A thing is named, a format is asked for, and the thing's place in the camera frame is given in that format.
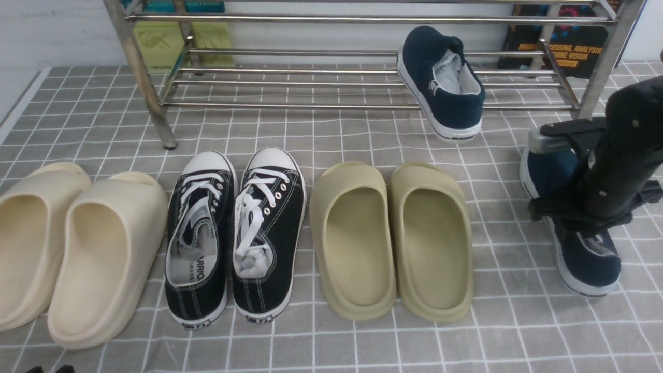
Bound stainless steel shoe rack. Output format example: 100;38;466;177
104;1;646;150

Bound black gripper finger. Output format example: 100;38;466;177
528;179;662;231
528;117;607;156

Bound navy slip-on shoe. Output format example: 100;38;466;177
520;147;622;298
396;26;486;142

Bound cream foam slipper far left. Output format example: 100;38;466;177
1;162;92;331

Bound olive foam slipper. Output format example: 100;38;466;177
388;162;473;323
309;161;396;321

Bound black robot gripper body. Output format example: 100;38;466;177
572;76;662;231

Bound black canvas sneaker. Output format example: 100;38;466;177
230;147;307;324
164;151;237;330

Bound grey checked floor cloth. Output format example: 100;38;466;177
2;66;661;372

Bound black canvas sneaker left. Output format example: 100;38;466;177
164;151;237;330

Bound cream foam slipper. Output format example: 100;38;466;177
47;171;168;349
1;162;92;331

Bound olive foam slipper left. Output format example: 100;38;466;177
309;161;396;321

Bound black image processing book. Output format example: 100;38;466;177
497;4;607;79

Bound black canvas sneaker right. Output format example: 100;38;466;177
230;147;307;324

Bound olive foam slipper right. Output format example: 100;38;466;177
388;162;473;323

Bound green and teal book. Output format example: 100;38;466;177
134;1;235;74

